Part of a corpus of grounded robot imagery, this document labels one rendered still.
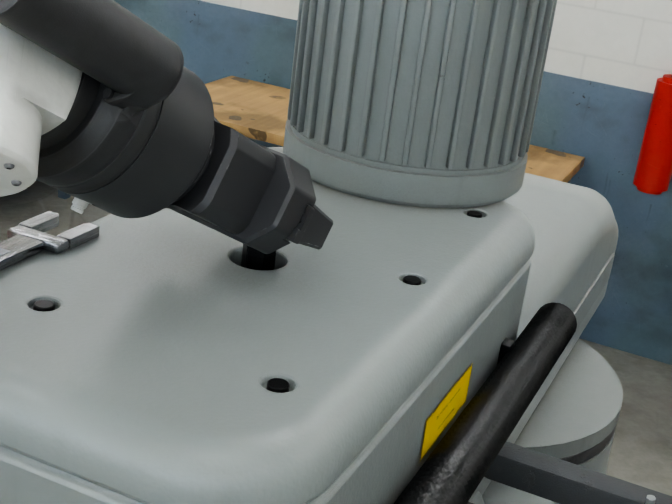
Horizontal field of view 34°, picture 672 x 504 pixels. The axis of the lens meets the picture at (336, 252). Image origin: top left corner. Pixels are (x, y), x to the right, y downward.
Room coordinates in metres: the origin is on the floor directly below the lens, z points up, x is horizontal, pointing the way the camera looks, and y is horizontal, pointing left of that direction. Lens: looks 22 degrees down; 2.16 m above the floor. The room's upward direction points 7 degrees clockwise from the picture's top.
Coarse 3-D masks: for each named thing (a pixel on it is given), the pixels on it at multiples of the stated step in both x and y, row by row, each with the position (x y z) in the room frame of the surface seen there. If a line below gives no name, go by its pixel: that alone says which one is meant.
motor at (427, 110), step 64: (320, 0) 0.82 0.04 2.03; (384, 0) 0.78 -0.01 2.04; (448, 0) 0.77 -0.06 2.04; (512, 0) 0.79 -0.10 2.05; (320, 64) 0.81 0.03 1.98; (384, 64) 0.78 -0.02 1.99; (448, 64) 0.77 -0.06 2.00; (512, 64) 0.80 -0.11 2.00; (320, 128) 0.80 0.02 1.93; (384, 128) 0.77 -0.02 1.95; (448, 128) 0.77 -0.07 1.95; (512, 128) 0.81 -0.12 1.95; (384, 192) 0.77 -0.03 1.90; (448, 192) 0.77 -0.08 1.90; (512, 192) 0.82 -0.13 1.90
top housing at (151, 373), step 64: (320, 192) 0.78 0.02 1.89; (64, 256) 0.60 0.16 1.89; (128, 256) 0.61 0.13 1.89; (192, 256) 0.62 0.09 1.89; (320, 256) 0.65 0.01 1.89; (384, 256) 0.66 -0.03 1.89; (448, 256) 0.68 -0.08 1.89; (512, 256) 0.73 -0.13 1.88; (0, 320) 0.51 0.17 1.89; (64, 320) 0.51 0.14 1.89; (128, 320) 0.52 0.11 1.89; (192, 320) 0.53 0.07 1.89; (256, 320) 0.54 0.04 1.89; (320, 320) 0.55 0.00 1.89; (384, 320) 0.57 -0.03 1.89; (448, 320) 0.60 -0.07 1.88; (512, 320) 0.75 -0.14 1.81; (0, 384) 0.45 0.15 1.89; (64, 384) 0.45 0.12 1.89; (128, 384) 0.46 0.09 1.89; (192, 384) 0.46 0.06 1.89; (256, 384) 0.47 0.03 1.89; (320, 384) 0.48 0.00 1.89; (384, 384) 0.51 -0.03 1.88; (448, 384) 0.61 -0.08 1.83; (0, 448) 0.44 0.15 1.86; (64, 448) 0.42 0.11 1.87; (128, 448) 0.42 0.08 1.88; (192, 448) 0.41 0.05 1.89; (256, 448) 0.42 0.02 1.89; (320, 448) 0.44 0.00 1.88; (384, 448) 0.51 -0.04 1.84
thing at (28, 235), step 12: (36, 216) 0.64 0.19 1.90; (48, 216) 0.64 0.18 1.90; (12, 228) 0.61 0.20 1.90; (24, 228) 0.62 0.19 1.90; (36, 228) 0.62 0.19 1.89; (48, 228) 0.63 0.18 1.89; (72, 228) 0.63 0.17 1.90; (84, 228) 0.63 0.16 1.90; (96, 228) 0.63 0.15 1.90; (12, 240) 0.60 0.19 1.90; (24, 240) 0.60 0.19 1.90; (36, 240) 0.60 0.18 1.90; (48, 240) 0.60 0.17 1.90; (60, 240) 0.60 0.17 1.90; (72, 240) 0.61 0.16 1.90; (84, 240) 0.62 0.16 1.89; (0, 252) 0.58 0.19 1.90; (12, 252) 0.58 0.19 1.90; (24, 252) 0.58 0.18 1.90; (36, 252) 0.59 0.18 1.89; (60, 252) 0.60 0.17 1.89; (0, 264) 0.56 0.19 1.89; (12, 264) 0.57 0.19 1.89
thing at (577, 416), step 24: (576, 360) 1.22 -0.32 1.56; (600, 360) 1.23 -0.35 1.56; (552, 384) 1.15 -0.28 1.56; (576, 384) 1.16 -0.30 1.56; (600, 384) 1.16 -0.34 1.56; (552, 408) 1.09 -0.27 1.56; (576, 408) 1.10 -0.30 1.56; (600, 408) 1.10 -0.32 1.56; (528, 432) 1.03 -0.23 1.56; (552, 432) 1.04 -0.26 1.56; (576, 432) 1.04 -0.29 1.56; (600, 432) 1.06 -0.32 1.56; (552, 456) 1.01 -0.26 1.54; (576, 456) 1.03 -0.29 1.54; (600, 456) 1.07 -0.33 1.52
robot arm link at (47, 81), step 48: (0, 0) 0.43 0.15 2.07; (48, 0) 0.44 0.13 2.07; (96, 0) 0.46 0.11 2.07; (0, 48) 0.45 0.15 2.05; (48, 48) 0.45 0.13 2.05; (96, 48) 0.46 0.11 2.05; (144, 48) 0.48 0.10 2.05; (0, 96) 0.44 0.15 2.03; (48, 96) 0.46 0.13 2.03; (96, 96) 0.49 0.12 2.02; (144, 96) 0.49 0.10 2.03; (0, 144) 0.42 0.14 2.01; (48, 144) 0.49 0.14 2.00; (96, 144) 0.48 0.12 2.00; (144, 144) 0.50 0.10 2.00; (0, 192) 0.46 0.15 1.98
